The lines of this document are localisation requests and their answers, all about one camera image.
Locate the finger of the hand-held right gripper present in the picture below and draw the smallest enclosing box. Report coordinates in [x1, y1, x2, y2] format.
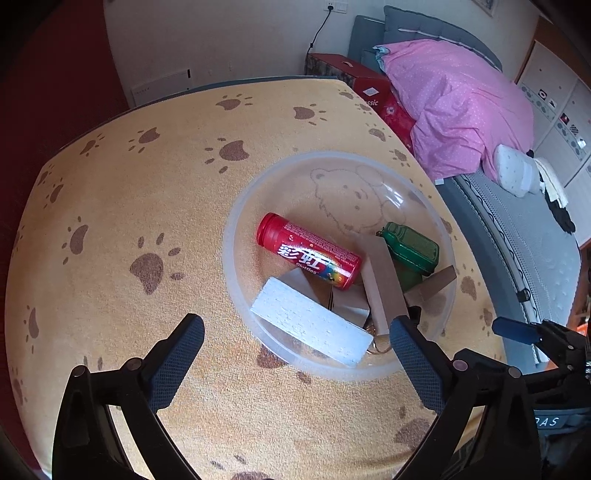
[492, 318, 561, 347]

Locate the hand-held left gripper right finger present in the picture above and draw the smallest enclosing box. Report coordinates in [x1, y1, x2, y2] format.
[389, 315, 542, 480]

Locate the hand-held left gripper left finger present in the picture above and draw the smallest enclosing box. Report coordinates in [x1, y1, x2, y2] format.
[52, 313, 205, 480]

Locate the gold ring ornament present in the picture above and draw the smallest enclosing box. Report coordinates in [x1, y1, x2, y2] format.
[367, 323, 393, 357]

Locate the short grey-brown block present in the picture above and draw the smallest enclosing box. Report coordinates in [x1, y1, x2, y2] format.
[405, 266, 459, 308]

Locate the long grey-brown block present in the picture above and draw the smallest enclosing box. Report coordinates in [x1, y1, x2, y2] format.
[361, 239, 408, 336]

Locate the white foam block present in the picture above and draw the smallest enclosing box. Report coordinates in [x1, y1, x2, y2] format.
[250, 276, 375, 368]

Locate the green embossed case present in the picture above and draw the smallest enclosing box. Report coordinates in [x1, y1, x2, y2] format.
[380, 222, 440, 278]

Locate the white striped wedge block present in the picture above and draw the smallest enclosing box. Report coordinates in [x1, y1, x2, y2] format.
[281, 269, 371, 325]

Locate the red candy tube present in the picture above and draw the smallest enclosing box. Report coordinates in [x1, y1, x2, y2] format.
[257, 212, 362, 291]

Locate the clear plastic bowl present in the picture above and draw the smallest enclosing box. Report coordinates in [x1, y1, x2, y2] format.
[222, 150, 459, 381]

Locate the grey mattress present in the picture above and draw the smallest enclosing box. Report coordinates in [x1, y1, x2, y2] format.
[443, 171, 583, 370]

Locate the black and white garment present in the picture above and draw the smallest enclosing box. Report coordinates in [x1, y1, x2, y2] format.
[531, 152, 576, 234]

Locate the white pillow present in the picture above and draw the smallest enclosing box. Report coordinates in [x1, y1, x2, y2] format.
[494, 144, 542, 198]

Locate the yellow paw-print blanket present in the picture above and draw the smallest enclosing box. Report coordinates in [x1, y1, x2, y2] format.
[7, 76, 509, 480]

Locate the pink dotted duvet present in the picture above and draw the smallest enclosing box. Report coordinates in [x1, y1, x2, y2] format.
[374, 39, 537, 182]

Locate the white wardrobe with stickers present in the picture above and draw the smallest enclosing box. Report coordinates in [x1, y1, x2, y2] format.
[517, 41, 591, 177]

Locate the red cardboard box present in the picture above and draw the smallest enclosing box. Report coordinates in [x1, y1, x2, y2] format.
[307, 53, 417, 154]

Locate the grey bed headboard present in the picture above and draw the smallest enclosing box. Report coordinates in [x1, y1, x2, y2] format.
[348, 6, 504, 93]

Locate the red quilted fabric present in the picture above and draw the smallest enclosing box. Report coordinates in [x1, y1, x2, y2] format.
[0, 0, 131, 185]

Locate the white wall panel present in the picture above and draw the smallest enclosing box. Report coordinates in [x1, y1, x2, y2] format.
[131, 69, 193, 105]

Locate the black power cable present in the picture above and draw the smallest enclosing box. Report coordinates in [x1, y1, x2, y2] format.
[307, 9, 334, 56]

